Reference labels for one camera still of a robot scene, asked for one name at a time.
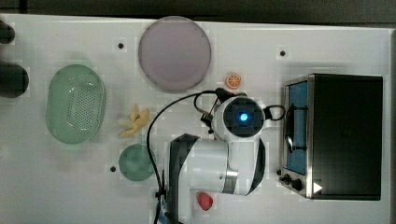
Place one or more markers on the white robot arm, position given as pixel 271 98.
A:
pixel 232 162

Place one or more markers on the red apple toy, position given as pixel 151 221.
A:
pixel 205 201

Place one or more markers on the grey round plate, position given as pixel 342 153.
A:
pixel 174 53

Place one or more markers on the peeled banana toy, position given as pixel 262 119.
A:
pixel 137 120

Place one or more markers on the green mug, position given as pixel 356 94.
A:
pixel 135 164

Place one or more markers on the orange slice toy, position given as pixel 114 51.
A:
pixel 233 81

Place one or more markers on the green perforated colander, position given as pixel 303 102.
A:
pixel 76 104

